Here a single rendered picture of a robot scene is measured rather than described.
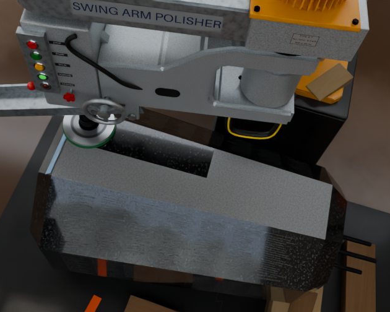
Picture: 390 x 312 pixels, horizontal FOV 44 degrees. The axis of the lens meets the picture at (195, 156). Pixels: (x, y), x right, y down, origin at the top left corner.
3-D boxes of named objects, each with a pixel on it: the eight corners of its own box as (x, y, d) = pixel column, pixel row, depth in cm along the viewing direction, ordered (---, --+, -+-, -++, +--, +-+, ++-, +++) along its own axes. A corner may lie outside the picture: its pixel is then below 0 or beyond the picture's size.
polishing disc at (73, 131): (75, 154, 195) (75, 152, 194) (55, 114, 203) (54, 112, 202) (123, 133, 201) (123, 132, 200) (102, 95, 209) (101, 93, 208)
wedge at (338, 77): (335, 68, 234) (339, 62, 230) (350, 83, 231) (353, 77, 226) (305, 86, 228) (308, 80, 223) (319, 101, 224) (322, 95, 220)
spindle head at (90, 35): (155, 72, 185) (157, -19, 146) (147, 121, 175) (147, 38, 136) (60, 60, 184) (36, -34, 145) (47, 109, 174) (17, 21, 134)
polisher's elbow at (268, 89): (252, 56, 174) (264, 17, 157) (301, 78, 171) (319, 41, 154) (229, 93, 166) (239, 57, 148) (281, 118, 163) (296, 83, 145)
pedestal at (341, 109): (228, 75, 324) (248, -9, 259) (324, 102, 320) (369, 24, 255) (202, 158, 294) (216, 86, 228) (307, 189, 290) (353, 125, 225)
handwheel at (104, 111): (130, 106, 174) (129, 81, 161) (126, 129, 170) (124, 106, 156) (89, 100, 174) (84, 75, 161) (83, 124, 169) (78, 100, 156)
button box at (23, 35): (62, 87, 163) (46, 29, 138) (60, 94, 162) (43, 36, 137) (38, 84, 163) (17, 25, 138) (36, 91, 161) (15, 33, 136)
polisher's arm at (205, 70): (282, 96, 190) (321, 4, 146) (281, 147, 179) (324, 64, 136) (94, 72, 188) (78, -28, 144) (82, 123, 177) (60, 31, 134)
